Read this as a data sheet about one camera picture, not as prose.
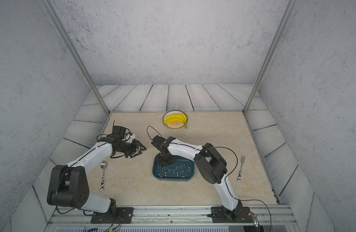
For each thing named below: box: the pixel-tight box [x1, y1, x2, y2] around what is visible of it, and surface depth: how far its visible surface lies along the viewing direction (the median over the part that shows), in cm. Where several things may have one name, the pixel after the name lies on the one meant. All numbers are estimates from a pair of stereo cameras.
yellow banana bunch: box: [163, 113, 188, 130], surface depth 113 cm
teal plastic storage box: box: [152, 153, 195, 182], surface depth 88 cm
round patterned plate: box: [162, 109, 189, 130], surface depth 113 cm
